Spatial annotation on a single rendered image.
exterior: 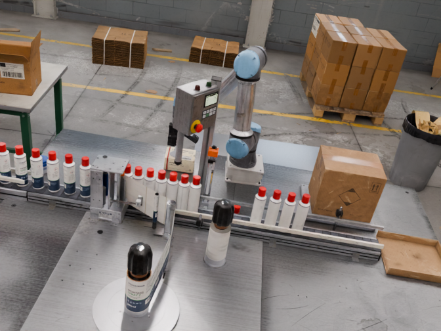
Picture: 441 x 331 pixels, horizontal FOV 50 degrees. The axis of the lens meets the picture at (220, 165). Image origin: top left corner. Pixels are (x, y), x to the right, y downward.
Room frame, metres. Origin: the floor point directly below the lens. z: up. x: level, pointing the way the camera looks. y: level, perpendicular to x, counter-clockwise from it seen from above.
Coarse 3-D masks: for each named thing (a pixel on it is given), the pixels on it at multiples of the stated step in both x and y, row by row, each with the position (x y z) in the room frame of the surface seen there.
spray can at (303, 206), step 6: (306, 198) 1.72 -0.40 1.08; (300, 204) 1.72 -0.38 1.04; (306, 204) 1.72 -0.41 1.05; (300, 210) 1.71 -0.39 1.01; (306, 210) 1.71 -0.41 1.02; (300, 216) 1.71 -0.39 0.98; (294, 222) 1.72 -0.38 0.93; (300, 222) 1.71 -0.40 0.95; (294, 228) 1.71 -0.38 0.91; (300, 228) 1.71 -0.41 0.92
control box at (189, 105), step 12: (192, 84) 1.83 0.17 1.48; (204, 84) 1.85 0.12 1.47; (180, 96) 1.76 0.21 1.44; (192, 96) 1.73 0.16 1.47; (204, 96) 1.77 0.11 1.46; (180, 108) 1.76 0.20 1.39; (192, 108) 1.73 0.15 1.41; (204, 108) 1.78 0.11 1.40; (180, 120) 1.75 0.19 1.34; (192, 120) 1.73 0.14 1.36; (204, 120) 1.79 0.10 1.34; (192, 132) 1.74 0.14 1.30
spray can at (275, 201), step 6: (276, 192) 1.71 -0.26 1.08; (270, 198) 1.72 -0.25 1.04; (276, 198) 1.71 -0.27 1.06; (270, 204) 1.71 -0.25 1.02; (276, 204) 1.70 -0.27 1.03; (270, 210) 1.71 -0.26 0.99; (276, 210) 1.70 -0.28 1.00; (270, 216) 1.70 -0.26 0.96; (276, 216) 1.71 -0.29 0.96; (264, 222) 1.72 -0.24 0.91; (270, 222) 1.70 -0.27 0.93
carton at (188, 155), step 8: (168, 152) 2.19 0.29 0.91; (184, 152) 2.21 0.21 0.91; (192, 152) 2.23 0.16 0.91; (168, 160) 2.13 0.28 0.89; (184, 160) 2.14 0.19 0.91; (192, 160) 2.15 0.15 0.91; (168, 168) 2.13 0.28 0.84; (176, 168) 2.13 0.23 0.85; (184, 168) 2.14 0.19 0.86; (192, 168) 2.14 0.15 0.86
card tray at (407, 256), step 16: (384, 240) 1.83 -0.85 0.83; (400, 240) 1.85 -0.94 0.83; (416, 240) 1.85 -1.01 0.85; (432, 240) 1.85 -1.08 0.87; (384, 256) 1.71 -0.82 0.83; (400, 256) 1.73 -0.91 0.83; (416, 256) 1.75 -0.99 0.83; (432, 256) 1.77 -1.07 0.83; (400, 272) 1.60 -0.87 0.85; (416, 272) 1.60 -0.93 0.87; (432, 272) 1.66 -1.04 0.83
